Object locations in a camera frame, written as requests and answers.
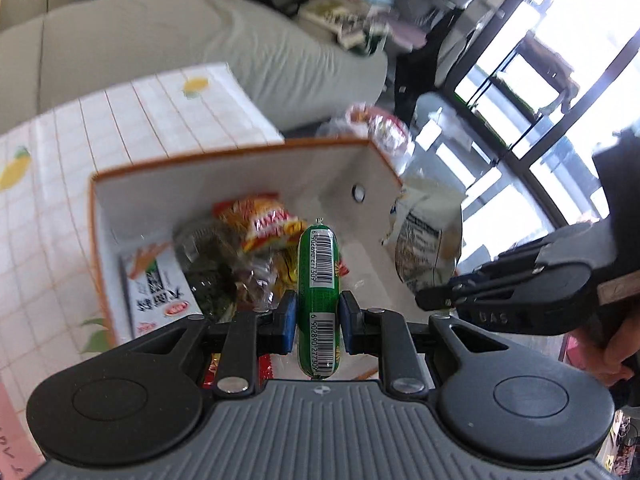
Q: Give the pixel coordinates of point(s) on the black snack packet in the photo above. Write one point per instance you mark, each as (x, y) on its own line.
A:
(205, 270)

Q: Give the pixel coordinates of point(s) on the white carrot print packet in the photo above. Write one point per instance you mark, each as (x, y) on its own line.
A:
(155, 290)

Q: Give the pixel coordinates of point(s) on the person's right hand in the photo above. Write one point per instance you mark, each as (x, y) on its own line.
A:
(615, 345)

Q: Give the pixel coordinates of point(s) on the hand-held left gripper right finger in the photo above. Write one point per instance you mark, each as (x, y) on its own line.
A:
(349, 322)

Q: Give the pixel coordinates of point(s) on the red orange sticks packet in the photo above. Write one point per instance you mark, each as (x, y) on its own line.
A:
(260, 220)

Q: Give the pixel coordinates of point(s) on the pile of books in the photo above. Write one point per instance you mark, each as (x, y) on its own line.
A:
(345, 15)

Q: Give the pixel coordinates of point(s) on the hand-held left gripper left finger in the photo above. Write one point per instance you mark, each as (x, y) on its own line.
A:
(287, 322)

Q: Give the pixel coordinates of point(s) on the beige sofa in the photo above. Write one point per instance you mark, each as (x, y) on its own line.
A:
(175, 35)

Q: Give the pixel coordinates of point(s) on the pink paper mat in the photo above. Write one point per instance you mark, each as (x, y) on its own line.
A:
(17, 435)

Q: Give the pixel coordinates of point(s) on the green sausage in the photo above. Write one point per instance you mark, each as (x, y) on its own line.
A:
(320, 285)

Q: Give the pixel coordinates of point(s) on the white bread packet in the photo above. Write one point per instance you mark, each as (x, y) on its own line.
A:
(425, 240)

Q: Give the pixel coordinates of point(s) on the crumpled plastic bag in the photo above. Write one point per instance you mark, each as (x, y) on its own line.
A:
(380, 130)

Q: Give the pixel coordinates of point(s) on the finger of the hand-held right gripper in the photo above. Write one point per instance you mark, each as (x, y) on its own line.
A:
(440, 297)
(500, 265)

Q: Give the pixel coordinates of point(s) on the red snack packet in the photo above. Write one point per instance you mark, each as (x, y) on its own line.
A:
(262, 367)

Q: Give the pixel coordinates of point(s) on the black window frame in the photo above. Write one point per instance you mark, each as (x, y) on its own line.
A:
(505, 150)

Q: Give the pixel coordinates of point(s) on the clear brown snack packet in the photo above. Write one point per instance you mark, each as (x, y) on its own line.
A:
(255, 285)

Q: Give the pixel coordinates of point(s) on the orange storage box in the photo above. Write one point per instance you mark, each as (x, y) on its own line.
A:
(325, 165)

